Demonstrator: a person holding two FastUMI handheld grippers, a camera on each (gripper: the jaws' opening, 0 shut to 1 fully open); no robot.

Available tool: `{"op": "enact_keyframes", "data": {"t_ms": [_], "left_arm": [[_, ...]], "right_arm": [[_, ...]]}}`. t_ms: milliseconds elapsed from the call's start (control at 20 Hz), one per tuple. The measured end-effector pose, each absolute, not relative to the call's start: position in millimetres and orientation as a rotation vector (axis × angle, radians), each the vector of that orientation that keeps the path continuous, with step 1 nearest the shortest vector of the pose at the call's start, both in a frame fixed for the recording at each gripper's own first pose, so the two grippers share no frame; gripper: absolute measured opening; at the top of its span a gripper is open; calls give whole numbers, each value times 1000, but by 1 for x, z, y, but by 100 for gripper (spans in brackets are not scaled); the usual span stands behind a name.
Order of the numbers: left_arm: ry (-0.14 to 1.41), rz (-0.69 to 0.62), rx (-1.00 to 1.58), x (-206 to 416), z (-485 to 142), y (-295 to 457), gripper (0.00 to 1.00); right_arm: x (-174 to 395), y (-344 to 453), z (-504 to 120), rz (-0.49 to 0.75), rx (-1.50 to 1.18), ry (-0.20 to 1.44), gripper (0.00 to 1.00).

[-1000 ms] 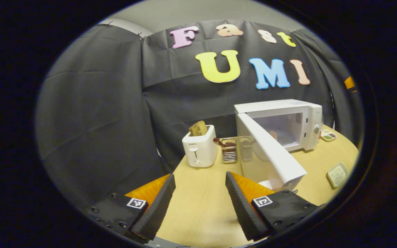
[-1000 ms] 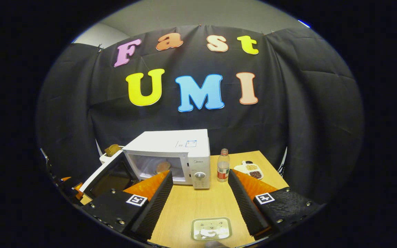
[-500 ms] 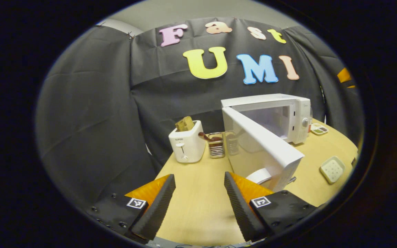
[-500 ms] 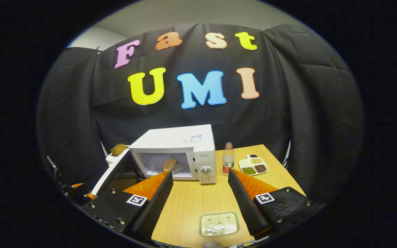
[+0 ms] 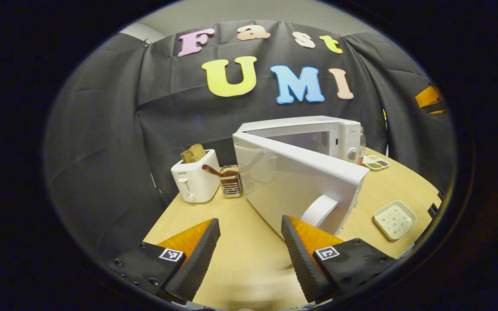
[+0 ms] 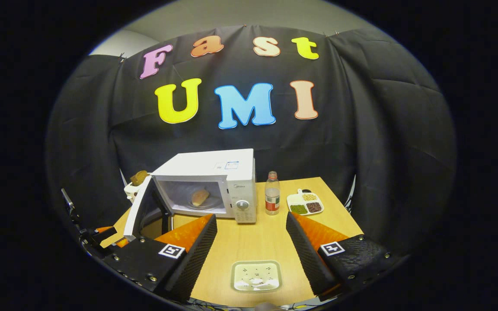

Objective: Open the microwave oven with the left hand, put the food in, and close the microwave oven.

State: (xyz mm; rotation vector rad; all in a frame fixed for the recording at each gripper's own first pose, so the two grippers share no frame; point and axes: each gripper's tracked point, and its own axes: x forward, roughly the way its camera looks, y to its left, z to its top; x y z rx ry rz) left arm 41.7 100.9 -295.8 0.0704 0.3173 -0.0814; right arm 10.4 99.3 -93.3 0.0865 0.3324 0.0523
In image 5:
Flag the pale green square plate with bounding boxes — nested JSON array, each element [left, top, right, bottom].
[[373, 200, 417, 241]]

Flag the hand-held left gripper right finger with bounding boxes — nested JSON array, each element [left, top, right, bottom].
[[281, 215, 399, 303]]

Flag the divided dish of beans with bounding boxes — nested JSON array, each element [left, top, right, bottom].
[[362, 155, 390, 171]]

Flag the brown wooden spoon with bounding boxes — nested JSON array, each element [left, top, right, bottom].
[[201, 164, 239, 178]]

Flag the white microwave oven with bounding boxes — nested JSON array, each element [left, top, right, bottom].
[[233, 115, 370, 238]]

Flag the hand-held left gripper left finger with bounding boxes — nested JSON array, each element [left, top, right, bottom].
[[106, 218, 221, 303]]

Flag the metal wire basket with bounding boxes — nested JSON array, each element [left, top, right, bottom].
[[220, 165, 244, 199]]

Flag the black backdrop cloth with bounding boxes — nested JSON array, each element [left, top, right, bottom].
[[45, 19, 455, 260]]

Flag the brown bread slice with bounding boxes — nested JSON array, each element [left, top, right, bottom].
[[180, 143, 207, 164]]

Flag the white toaster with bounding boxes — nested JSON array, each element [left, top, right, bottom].
[[171, 149, 221, 203]]

